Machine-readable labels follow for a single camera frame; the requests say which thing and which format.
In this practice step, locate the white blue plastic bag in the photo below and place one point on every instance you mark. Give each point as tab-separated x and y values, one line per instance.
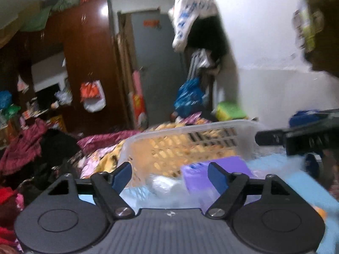
189	16

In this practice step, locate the grey door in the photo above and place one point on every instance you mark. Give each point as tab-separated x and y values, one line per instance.
159	66

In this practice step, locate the green yellow packet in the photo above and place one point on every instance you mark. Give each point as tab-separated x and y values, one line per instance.
230	111

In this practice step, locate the green cloth bundle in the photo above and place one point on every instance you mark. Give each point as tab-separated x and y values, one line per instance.
50	13

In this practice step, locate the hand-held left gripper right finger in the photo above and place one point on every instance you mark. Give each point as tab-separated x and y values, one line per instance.
217	177

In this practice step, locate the white plastic basket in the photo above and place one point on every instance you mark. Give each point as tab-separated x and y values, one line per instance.
185	148

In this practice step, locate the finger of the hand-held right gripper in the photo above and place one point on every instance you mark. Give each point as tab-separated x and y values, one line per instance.
270	136

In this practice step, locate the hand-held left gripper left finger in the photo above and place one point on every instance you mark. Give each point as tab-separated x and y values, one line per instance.
122	175

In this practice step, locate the yellow floral blanket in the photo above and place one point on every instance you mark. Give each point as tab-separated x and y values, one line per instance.
106	161

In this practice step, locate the maroon cloth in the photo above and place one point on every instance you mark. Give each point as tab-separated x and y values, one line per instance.
23	145

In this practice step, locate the orange white plastic bag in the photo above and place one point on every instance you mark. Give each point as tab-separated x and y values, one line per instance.
92	95

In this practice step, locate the black hanging garment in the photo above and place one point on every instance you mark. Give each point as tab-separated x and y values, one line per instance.
209	37

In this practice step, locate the light blue cloth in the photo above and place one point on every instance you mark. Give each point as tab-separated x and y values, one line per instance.
296	185

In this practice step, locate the pink floral cloth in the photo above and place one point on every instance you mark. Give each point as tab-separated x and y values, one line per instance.
106	139

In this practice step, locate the clear plastic bag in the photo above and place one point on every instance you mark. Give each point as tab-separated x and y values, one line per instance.
165	185

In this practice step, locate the brown wooden wardrobe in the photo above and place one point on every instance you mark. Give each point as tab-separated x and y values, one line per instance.
79	68

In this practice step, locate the purple box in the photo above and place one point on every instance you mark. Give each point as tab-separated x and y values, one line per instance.
212	180

